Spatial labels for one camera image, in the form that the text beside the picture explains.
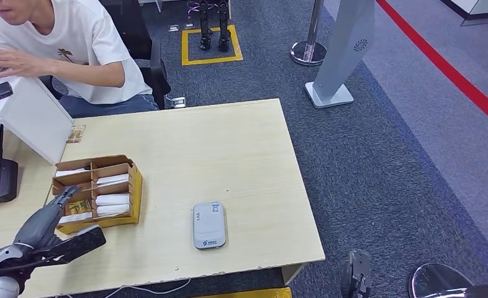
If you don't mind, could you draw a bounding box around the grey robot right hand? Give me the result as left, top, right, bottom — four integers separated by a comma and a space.
340, 249, 373, 298

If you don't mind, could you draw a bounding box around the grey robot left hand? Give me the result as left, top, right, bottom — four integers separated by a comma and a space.
12, 185, 83, 250

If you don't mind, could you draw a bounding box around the person's left hand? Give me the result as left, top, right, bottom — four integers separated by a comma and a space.
0, 46, 44, 78

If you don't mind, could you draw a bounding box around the cardboard card organizer box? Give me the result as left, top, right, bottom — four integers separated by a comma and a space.
51, 155, 143, 235

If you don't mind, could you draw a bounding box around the white key card stack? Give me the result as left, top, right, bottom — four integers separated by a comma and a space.
96, 174, 130, 188
55, 168, 91, 178
95, 194, 131, 207
60, 212, 93, 225
96, 204, 131, 217

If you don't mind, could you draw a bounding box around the gold card packet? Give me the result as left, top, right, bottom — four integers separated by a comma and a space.
66, 199, 93, 215

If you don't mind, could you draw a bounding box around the person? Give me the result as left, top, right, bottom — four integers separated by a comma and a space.
0, 0, 159, 119

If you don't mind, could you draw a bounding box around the grey card reader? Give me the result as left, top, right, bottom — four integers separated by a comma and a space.
192, 201, 227, 250

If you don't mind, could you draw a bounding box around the light wooden desk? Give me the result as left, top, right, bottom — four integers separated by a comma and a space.
12, 98, 326, 298
0, 131, 61, 298

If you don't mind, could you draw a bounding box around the white desk partition box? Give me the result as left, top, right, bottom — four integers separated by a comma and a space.
0, 74, 74, 165

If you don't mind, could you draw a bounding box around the round chrome stanchion base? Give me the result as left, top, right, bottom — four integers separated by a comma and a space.
408, 263, 475, 298

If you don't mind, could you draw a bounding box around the yellow floor tape strip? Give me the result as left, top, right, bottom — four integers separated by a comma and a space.
196, 287, 293, 298

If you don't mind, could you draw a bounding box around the black office chair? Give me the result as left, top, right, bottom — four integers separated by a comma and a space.
46, 0, 173, 111

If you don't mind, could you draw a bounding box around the white table leg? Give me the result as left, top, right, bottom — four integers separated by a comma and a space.
138, 0, 165, 13

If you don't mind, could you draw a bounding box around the small black humanoid robot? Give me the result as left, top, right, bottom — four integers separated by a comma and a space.
186, 0, 232, 53

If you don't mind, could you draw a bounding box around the yellow square floor tape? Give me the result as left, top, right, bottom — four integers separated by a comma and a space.
181, 24, 244, 66

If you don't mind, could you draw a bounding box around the red floor tape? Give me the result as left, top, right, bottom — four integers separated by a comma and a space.
375, 0, 488, 133

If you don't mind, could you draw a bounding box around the grey standing kiosk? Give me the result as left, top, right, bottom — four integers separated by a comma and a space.
304, 0, 376, 110

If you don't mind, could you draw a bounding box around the white counter base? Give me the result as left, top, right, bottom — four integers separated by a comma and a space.
439, 0, 488, 27

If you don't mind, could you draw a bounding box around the thin white floor cable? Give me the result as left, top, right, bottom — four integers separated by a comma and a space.
56, 279, 192, 298

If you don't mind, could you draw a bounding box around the chrome stanchion post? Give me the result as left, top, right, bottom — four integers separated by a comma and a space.
290, 0, 328, 67

